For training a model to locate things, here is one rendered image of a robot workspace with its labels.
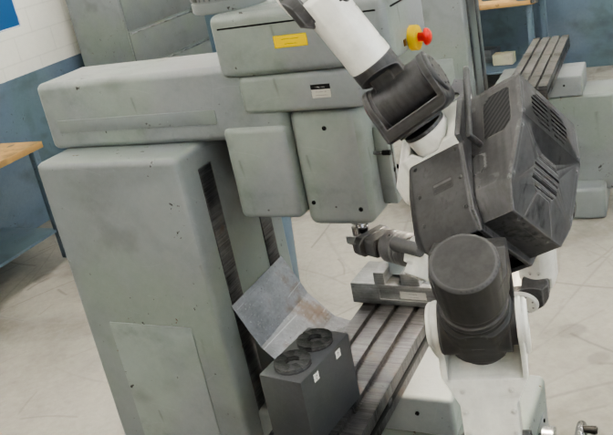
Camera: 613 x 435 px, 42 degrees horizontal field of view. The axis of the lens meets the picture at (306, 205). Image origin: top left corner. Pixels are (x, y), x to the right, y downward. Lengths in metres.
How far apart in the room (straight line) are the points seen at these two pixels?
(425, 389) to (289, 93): 0.87
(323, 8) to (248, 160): 0.72
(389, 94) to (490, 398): 0.59
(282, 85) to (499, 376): 0.89
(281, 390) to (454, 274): 0.73
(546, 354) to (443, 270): 2.60
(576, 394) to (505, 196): 2.24
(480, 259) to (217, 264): 1.10
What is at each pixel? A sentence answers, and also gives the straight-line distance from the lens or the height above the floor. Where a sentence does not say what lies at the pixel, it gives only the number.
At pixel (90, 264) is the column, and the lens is 2.45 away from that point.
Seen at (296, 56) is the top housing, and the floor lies 1.77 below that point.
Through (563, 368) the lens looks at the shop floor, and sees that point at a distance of 3.77.
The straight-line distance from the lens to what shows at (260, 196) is 2.14.
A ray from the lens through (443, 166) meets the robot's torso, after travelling 1.54.
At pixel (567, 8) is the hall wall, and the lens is 8.55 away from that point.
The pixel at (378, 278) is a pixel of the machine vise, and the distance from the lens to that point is 2.45.
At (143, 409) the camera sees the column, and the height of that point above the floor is 0.74.
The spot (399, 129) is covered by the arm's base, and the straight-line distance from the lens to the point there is 1.53.
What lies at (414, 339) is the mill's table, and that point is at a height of 0.93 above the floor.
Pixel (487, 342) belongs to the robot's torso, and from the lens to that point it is 1.42.
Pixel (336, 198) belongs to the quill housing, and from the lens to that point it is 2.06.
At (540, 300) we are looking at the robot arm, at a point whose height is 1.13.
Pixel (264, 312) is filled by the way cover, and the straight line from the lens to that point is 2.40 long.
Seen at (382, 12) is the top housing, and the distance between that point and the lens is 1.84.
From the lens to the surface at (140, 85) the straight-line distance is 2.24.
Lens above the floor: 2.12
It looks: 21 degrees down
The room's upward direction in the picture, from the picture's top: 12 degrees counter-clockwise
